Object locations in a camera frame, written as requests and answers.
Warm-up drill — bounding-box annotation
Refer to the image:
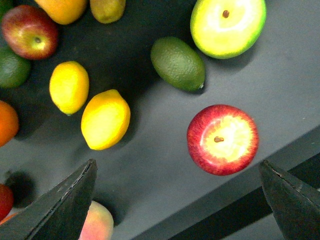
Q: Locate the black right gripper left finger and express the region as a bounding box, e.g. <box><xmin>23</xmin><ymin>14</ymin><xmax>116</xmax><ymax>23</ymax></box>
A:
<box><xmin>0</xmin><ymin>159</ymin><xmax>97</xmax><ymax>240</ymax></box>

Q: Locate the peach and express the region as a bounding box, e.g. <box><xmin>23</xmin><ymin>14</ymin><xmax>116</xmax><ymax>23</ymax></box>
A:
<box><xmin>79</xmin><ymin>200</ymin><xmax>114</xmax><ymax>240</ymax></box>

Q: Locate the green lime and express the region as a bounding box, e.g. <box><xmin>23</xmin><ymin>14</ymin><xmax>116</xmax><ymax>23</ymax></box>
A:
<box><xmin>0</xmin><ymin>46</ymin><xmax>32</xmax><ymax>89</ymax></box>

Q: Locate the orange fruit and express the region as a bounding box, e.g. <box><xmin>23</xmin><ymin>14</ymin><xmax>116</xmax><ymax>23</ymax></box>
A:
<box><xmin>0</xmin><ymin>100</ymin><xmax>19</xmax><ymax>147</ymax></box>

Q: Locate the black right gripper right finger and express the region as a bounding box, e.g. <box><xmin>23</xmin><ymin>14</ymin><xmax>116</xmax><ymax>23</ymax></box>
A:
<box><xmin>259</xmin><ymin>160</ymin><xmax>320</xmax><ymax>240</ymax></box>

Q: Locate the red yellow apple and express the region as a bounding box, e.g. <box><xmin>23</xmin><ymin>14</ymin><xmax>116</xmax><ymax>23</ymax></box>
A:
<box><xmin>1</xmin><ymin>5</ymin><xmax>59</xmax><ymax>60</ymax></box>

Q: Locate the large green apple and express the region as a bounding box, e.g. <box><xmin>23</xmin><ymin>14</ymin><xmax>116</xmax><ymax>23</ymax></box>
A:
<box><xmin>190</xmin><ymin>0</ymin><xmax>267</xmax><ymax>60</ymax></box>

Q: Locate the green avocado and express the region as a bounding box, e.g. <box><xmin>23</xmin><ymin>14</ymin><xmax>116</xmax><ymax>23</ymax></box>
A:
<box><xmin>150</xmin><ymin>36</ymin><xmax>206</xmax><ymax>92</ymax></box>

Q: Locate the yellow lemon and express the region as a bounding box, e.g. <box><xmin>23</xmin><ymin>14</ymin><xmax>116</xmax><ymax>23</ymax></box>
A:
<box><xmin>80</xmin><ymin>89</ymin><xmax>131</xmax><ymax>151</ymax></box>
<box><xmin>49</xmin><ymin>61</ymin><xmax>90</xmax><ymax>116</ymax></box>

